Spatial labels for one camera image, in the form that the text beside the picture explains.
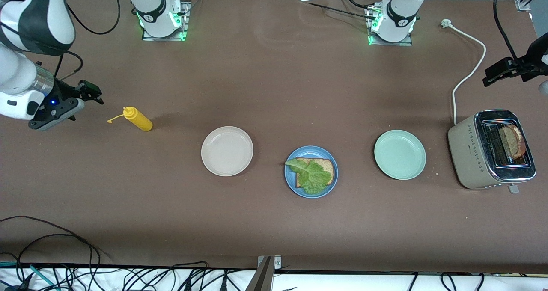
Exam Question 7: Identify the white round plate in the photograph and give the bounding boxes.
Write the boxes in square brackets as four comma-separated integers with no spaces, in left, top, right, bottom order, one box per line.
[201,126,254,177]

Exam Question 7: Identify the black cable on table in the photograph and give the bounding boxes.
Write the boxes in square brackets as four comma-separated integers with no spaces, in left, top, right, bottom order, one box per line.
[299,0,378,21]

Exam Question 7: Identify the brown bread slice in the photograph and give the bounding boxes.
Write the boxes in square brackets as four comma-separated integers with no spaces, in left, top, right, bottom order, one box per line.
[500,125,527,160]
[295,157,335,188]

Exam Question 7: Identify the teal floor cable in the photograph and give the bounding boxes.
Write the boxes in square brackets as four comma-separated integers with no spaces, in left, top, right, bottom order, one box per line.
[0,261,59,291]

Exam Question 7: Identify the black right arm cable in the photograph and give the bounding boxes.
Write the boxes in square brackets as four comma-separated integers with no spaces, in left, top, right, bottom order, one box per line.
[53,50,84,83]
[64,0,121,36]

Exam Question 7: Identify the white toaster power cable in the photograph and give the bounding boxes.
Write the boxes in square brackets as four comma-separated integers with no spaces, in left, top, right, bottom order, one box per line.
[441,19,487,126]

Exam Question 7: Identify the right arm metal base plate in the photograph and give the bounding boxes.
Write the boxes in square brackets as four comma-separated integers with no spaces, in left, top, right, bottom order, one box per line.
[142,0,191,42]

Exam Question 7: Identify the yellow squeeze bottle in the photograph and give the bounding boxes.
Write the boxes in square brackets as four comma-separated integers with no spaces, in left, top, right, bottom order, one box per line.
[107,106,154,132]

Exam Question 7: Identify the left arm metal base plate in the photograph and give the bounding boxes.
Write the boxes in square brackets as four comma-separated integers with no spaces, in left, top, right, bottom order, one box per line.
[367,4,414,47]

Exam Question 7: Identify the metal table bracket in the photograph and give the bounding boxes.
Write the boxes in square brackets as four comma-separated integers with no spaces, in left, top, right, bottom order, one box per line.
[246,255,283,291]

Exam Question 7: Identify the green round plate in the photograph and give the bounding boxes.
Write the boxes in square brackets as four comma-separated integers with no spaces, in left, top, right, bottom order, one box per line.
[374,129,427,181]

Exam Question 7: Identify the blue round plate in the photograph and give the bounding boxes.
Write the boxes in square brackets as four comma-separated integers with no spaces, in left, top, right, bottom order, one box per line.
[284,145,339,199]

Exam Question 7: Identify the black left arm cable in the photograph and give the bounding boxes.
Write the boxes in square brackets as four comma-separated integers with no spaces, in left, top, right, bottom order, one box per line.
[491,0,521,63]

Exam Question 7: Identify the beige chrome toaster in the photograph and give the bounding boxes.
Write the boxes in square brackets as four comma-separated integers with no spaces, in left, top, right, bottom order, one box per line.
[447,109,537,194]

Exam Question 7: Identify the black looped floor cable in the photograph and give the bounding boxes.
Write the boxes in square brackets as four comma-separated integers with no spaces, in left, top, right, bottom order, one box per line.
[0,216,101,279]

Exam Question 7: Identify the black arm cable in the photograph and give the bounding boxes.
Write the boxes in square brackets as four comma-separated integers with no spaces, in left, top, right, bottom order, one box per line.
[53,50,84,83]
[491,0,521,63]
[64,0,121,36]

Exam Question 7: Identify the green lettuce leaf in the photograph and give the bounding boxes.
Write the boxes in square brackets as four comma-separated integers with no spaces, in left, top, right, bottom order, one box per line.
[285,158,332,196]

